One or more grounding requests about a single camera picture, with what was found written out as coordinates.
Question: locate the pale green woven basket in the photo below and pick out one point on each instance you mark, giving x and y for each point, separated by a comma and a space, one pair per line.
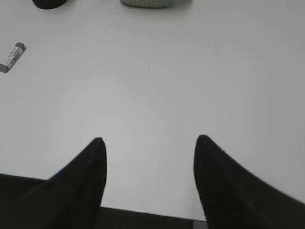
150, 4

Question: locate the grey white eraser middle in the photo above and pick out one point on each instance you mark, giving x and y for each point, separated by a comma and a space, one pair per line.
13, 56

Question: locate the black mesh pen holder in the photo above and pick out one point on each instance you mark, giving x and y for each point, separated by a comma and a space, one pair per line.
48, 4

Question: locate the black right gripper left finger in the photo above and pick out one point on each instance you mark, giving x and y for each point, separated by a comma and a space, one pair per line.
70, 199

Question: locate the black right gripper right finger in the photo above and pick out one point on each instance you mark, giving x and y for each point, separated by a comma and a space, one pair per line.
234, 198

